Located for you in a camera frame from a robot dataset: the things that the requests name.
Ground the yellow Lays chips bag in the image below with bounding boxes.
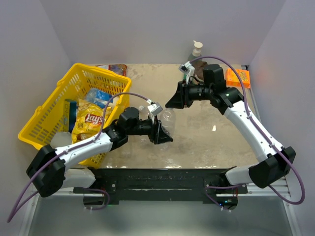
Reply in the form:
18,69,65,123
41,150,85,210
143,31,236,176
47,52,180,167
71,99,112,144

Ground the yellow plastic shopping basket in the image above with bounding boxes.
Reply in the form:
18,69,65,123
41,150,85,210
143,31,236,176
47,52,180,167
18,62,132,169

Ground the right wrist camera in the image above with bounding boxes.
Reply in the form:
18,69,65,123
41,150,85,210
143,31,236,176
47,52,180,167
179,61,195,85

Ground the clear plastic bottle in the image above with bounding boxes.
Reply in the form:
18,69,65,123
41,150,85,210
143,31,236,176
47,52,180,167
159,108,176,137

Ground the aluminium frame rail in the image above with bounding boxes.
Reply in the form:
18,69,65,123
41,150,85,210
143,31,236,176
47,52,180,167
246,181,303,236

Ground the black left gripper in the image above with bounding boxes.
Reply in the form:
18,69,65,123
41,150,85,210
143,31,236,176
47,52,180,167
127,114,173,144

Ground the red snack bag behind basket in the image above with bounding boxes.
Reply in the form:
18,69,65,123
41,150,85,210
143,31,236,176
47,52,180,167
97,64,127,76

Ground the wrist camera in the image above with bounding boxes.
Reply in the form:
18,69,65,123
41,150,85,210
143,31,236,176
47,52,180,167
179,61,195,85
147,103,163,122

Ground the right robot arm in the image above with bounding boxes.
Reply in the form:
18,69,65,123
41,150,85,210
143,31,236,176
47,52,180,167
165,62,296,193

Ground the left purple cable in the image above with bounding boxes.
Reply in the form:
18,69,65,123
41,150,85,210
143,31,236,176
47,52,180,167
6,92,153,223

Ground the blue white plastic package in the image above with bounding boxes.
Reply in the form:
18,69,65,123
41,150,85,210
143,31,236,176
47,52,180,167
84,88,112,109

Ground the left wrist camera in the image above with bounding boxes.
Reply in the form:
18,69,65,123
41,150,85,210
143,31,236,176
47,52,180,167
147,103,163,122

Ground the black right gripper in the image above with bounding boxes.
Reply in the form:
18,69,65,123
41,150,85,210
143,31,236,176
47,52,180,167
166,79,212,110

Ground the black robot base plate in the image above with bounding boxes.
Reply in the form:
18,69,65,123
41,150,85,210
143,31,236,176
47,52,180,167
73,169,248,209

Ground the green soap pump bottle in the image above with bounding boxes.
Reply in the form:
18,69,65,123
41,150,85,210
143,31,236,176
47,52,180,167
188,40,203,61

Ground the orange candy box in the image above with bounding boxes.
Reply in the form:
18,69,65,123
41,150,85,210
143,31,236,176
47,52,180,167
225,68,252,89

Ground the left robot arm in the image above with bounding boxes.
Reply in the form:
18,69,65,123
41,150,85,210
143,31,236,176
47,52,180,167
26,107,173,197

